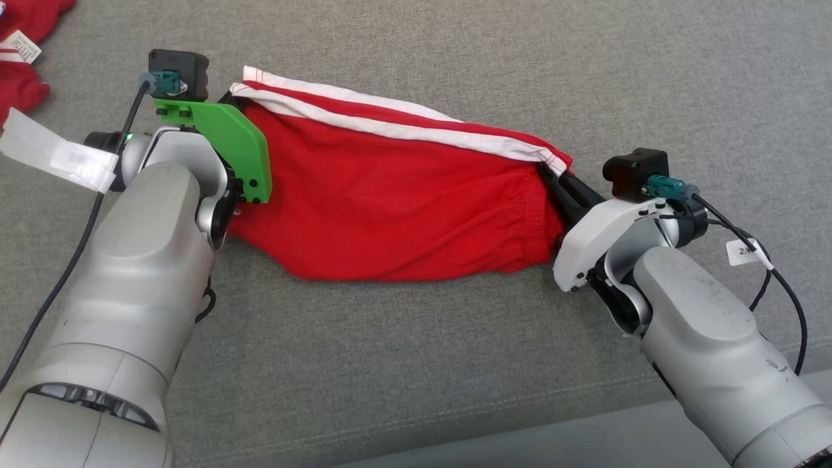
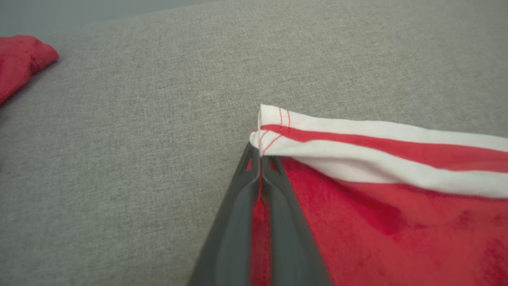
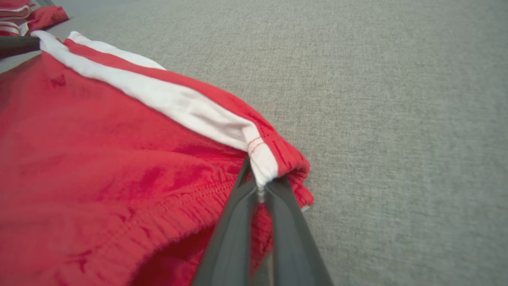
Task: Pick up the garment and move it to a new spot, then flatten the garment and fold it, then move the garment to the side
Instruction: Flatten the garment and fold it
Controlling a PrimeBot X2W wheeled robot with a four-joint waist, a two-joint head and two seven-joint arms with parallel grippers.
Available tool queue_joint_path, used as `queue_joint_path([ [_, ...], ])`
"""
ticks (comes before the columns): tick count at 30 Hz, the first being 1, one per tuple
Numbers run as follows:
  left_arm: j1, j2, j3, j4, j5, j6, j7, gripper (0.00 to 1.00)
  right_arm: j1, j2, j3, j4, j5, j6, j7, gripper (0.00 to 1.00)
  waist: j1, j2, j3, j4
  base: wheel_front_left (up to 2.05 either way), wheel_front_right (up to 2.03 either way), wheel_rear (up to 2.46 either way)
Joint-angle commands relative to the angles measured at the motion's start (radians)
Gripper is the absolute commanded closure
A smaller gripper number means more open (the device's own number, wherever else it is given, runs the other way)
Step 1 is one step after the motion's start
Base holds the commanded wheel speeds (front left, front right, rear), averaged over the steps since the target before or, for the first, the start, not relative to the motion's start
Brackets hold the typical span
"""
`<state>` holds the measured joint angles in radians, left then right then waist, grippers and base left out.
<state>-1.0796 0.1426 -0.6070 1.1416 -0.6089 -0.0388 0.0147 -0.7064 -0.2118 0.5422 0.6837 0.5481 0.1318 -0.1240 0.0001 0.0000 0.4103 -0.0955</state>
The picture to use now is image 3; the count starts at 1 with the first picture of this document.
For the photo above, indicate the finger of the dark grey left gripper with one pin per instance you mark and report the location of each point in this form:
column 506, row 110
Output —
column 18, row 45

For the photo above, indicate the red shorts with white stripe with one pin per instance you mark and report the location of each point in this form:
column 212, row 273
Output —
column 99, row 159

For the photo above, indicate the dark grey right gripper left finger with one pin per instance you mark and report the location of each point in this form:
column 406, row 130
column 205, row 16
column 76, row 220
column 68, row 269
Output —
column 234, row 238

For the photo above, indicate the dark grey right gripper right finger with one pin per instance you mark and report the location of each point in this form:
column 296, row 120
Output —
column 293, row 246

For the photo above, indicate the red and white basketball jersey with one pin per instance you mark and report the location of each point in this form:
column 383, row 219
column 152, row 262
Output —
column 47, row 16

